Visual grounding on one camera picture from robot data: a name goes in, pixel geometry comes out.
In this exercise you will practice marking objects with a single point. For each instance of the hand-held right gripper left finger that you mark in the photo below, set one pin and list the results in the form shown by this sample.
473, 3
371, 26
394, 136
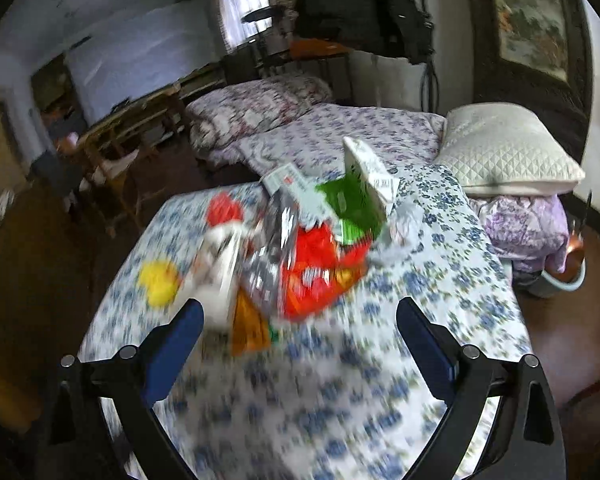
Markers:
176, 350

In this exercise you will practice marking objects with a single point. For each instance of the large white panel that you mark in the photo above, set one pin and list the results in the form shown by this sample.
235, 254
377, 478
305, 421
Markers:
140, 60

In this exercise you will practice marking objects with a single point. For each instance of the white quilted pillow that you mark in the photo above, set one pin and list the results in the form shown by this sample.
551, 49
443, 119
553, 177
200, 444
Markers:
509, 152

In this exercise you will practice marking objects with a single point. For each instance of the wooden bench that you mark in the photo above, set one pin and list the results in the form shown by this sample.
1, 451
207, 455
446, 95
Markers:
130, 130

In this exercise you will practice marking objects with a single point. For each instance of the small white box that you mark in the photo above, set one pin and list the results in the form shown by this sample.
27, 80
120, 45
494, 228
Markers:
285, 177

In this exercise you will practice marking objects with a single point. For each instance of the bed with floral sheet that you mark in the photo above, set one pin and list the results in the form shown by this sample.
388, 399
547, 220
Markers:
350, 130

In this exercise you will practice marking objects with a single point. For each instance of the red wrapper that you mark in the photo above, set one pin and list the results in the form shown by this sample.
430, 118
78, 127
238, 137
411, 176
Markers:
224, 209

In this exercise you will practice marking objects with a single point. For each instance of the floral pillow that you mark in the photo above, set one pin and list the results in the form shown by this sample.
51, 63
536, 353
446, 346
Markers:
260, 110

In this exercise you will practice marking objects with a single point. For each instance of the yellow paper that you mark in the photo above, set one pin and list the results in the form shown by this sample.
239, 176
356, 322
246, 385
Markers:
157, 280

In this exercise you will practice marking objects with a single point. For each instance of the green and white carton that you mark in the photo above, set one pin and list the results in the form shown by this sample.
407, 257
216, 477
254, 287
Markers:
357, 200

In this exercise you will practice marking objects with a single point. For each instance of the framed landscape painting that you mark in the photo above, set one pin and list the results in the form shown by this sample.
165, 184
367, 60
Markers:
529, 15

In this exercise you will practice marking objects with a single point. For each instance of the red snack bag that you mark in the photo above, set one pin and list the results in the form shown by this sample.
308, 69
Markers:
315, 260

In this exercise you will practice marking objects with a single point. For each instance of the copper pan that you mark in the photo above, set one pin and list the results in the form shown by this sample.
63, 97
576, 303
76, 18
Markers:
574, 255

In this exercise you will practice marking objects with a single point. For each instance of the orange green packet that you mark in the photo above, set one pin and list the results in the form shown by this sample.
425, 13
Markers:
247, 327

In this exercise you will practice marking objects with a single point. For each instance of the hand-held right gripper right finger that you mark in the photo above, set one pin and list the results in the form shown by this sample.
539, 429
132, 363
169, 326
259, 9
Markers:
424, 355

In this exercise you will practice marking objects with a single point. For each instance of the white plastic bottle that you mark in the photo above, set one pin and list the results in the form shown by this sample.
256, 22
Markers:
220, 270

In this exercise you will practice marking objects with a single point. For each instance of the dark hanging coats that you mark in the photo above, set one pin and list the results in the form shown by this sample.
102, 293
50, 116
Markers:
360, 0

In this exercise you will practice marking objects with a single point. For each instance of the silver foil wrapper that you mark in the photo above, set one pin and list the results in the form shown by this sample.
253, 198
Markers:
267, 270

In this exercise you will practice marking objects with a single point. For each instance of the pale blue basin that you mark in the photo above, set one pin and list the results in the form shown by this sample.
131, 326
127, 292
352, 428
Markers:
554, 285

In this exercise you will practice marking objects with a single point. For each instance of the purple floral quilt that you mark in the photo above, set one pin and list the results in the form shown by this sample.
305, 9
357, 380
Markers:
524, 225

